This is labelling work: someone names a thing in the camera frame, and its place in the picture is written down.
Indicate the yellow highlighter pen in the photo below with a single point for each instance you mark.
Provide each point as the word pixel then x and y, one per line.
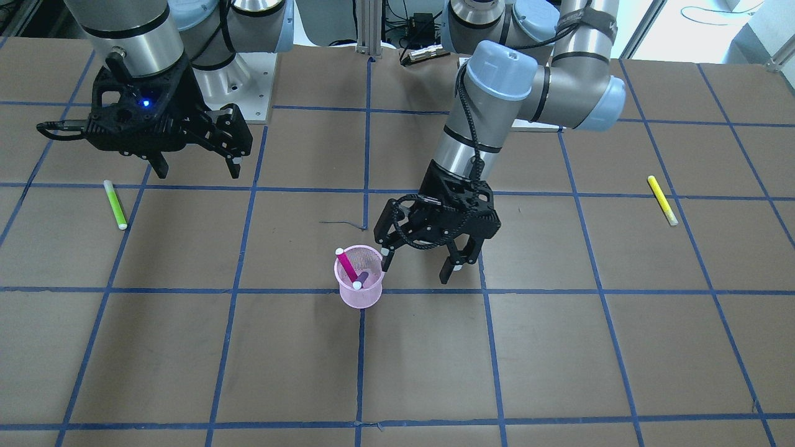
pixel 662 200

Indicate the aluminium frame post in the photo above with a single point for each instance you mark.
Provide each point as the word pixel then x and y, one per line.
pixel 369 27

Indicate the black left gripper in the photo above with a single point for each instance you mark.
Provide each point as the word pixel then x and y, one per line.
pixel 415 218

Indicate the pink highlighter pen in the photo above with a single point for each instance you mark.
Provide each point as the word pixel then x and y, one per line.
pixel 342 258

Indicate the purple highlighter pen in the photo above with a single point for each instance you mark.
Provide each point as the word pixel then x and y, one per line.
pixel 360 280

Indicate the pink mesh cup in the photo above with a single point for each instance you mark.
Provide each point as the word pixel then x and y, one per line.
pixel 363 258

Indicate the green highlighter pen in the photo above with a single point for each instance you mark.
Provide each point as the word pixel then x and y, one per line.
pixel 116 205

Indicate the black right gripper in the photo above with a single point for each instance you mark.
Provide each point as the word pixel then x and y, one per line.
pixel 194 107

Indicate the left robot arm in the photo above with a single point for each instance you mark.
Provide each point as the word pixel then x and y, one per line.
pixel 573 40

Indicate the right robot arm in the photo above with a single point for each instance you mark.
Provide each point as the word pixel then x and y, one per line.
pixel 153 34

